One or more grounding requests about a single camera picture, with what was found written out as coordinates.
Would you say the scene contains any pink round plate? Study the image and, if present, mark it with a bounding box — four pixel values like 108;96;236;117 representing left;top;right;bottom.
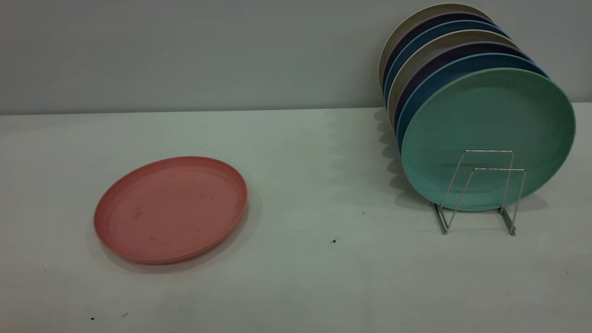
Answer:
93;156;248;265

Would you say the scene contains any blue round plate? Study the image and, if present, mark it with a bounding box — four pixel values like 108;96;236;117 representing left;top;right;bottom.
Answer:
383;20;510;108
396;52;549;153

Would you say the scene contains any green round plate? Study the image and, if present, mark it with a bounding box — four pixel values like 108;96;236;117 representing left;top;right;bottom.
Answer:
401;68;576;213

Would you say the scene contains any beige round plate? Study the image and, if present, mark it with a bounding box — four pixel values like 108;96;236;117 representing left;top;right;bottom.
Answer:
377;3;492;88
387;30;519;125

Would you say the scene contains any purple round plate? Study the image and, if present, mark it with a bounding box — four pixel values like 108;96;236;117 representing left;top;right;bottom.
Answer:
381;12;498;91
392;42;533;135

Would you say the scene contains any metal wire plate rack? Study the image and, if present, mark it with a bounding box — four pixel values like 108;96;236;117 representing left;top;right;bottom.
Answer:
432;149;527;236

